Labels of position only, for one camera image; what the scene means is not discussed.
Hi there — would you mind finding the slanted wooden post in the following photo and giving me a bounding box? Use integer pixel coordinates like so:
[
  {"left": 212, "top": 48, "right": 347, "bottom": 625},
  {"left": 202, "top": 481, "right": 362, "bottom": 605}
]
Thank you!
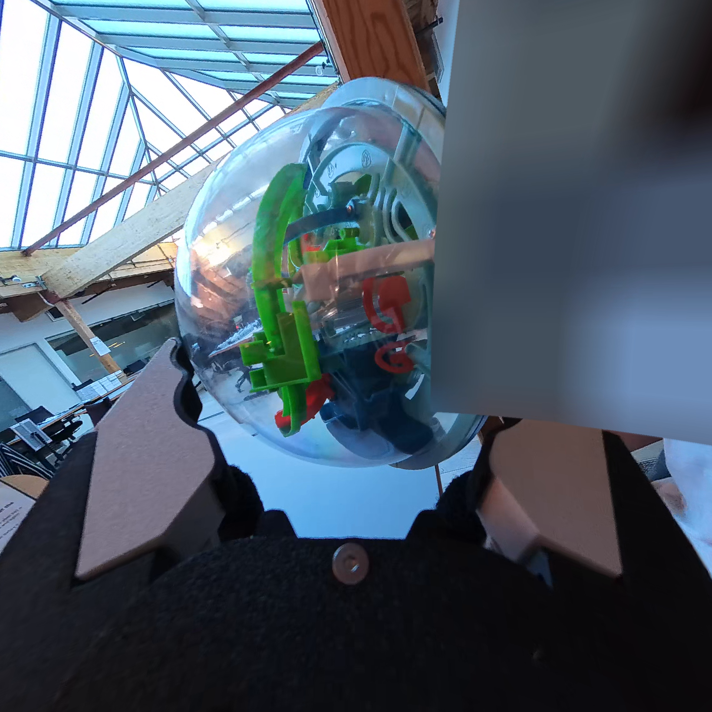
[{"left": 55, "top": 299, "right": 124, "bottom": 377}]

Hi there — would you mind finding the clear plastic maze ball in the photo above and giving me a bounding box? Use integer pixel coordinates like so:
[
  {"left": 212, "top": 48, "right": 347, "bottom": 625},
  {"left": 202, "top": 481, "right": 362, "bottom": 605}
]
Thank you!
[{"left": 174, "top": 78, "right": 488, "bottom": 471}]

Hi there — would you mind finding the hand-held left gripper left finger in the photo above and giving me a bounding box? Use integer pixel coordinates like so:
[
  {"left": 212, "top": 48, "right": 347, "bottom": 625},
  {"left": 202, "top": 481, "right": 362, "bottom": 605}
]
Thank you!
[{"left": 74, "top": 337, "right": 230, "bottom": 580}]

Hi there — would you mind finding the brown metal rod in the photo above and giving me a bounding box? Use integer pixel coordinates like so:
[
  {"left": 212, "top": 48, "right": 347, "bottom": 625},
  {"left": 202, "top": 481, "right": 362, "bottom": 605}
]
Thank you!
[{"left": 22, "top": 40, "right": 327, "bottom": 257}]

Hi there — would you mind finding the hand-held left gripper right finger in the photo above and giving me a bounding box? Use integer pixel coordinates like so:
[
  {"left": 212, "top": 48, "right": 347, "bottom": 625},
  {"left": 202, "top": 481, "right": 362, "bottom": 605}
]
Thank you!
[{"left": 477, "top": 418, "right": 623, "bottom": 577}]

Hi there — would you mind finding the small standing sign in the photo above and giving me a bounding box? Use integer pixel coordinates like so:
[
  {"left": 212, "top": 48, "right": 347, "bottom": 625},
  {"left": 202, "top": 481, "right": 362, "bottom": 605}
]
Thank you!
[{"left": 11, "top": 421, "right": 54, "bottom": 452}]

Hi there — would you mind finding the long pale timber beam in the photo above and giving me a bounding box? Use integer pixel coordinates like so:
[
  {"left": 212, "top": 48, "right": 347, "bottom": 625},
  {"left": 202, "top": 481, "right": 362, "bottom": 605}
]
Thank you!
[{"left": 40, "top": 83, "right": 341, "bottom": 299}]

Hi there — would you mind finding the wooden beam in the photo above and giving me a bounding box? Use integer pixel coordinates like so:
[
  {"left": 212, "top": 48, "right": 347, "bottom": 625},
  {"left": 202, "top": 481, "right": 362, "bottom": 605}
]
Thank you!
[{"left": 310, "top": 0, "right": 434, "bottom": 94}]

